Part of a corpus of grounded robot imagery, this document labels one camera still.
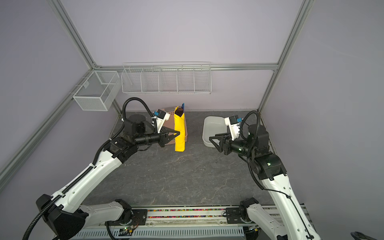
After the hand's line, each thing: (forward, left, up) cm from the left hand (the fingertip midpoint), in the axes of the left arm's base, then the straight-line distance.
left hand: (178, 135), depth 66 cm
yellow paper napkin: (+2, -1, +3) cm, 4 cm away
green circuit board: (-32, +29, -34) cm, 55 cm away
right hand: (-4, -15, +2) cm, 16 cm away
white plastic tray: (+29, -22, -31) cm, 48 cm away
